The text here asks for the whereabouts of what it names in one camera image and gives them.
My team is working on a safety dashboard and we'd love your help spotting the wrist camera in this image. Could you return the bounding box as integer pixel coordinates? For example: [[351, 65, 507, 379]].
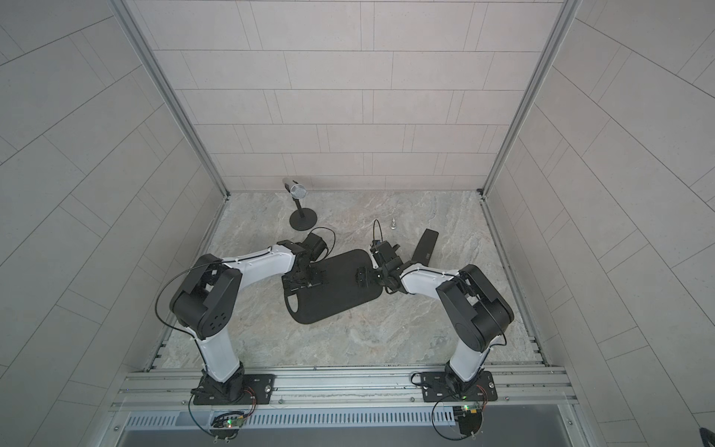
[[302, 233, 328, 262], [370, 240, 403, 269]]

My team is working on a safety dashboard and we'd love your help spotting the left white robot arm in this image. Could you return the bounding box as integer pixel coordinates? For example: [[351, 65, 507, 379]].
[[169, 240, 328, 385]]

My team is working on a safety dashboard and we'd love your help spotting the black cutting board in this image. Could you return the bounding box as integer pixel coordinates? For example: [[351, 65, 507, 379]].
[[284, 250, 384, 325]]

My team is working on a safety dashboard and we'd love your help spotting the black knife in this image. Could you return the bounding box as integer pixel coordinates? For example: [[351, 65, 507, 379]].
[[411, 228, 439, 266]]

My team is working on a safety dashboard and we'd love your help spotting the aluminium rail frame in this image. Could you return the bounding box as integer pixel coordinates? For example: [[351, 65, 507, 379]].
[[109, 363, 577, 411]]

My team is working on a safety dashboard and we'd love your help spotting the left green circuit board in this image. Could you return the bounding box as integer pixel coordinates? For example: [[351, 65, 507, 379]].
[[210, 411, 246, 441]]

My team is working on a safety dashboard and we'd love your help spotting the right green circuit board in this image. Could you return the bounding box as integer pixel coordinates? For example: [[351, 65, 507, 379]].
[[452, 406, 483, 437]]

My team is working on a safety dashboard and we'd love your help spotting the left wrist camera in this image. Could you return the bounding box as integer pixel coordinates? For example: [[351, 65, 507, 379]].
[[302, 233, 328, 262]]

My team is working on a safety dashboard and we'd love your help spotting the left corner aluminium post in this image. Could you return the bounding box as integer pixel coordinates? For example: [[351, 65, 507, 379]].
[[107, 0, 231, 201]]

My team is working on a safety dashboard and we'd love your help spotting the black microphone stand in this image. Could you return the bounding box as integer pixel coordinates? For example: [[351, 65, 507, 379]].
[[290, 199, 318, 231]]

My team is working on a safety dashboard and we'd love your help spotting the green circuit board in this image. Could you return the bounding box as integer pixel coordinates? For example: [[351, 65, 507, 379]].
[[452, 406, 483, 437], [210, 411, 246, 441]]

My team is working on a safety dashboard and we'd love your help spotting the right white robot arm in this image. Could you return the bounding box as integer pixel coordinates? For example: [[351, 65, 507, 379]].
[[357, 263, 515, 384]]

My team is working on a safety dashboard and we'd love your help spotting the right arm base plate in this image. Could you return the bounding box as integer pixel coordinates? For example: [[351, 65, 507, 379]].
[[411, 371, 498, 402]]

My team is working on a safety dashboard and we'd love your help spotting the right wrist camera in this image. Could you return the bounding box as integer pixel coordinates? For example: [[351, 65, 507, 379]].
[[370, 240, 403, 269]]

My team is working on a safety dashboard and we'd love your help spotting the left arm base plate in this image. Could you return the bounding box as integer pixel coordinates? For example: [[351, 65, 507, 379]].
[[191, 374, 277, 405]]

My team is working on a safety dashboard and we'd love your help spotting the corner aluminium post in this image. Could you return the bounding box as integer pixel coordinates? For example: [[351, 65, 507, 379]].
[[480, 0, 581, 197], [107, 0, 231, 201]]

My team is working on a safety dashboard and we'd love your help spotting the right corner aluminium post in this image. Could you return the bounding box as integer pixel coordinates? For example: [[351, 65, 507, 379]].
[[480, 0, 581, 197]]

